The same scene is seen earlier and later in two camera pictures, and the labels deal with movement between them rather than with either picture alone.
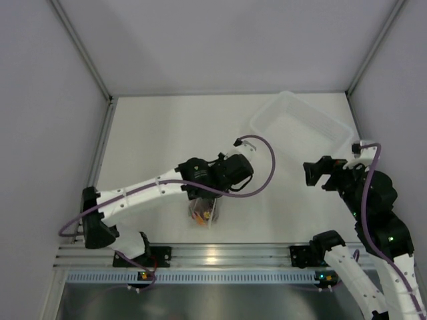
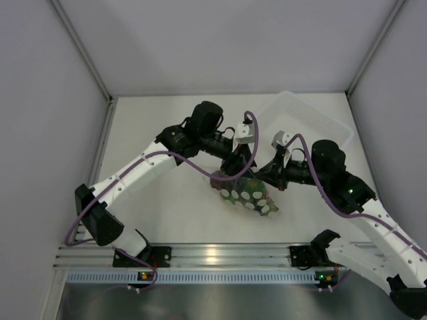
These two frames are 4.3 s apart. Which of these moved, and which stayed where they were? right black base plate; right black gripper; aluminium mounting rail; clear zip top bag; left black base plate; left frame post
Moved: clear zip top bag; right black gripper
Stayed: right black base plate; aluminium mounting rail; left black base plate; left frame post
